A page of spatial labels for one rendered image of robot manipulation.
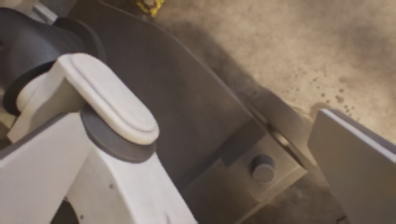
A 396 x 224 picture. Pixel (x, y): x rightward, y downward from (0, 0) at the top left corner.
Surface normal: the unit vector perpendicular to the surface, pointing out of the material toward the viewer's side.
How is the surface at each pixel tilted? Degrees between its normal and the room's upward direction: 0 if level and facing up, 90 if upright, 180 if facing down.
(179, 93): 0
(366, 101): 0
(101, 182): 17
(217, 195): 0
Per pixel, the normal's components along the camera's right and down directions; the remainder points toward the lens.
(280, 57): -0.23, 0.11
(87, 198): -0.42, -0.10
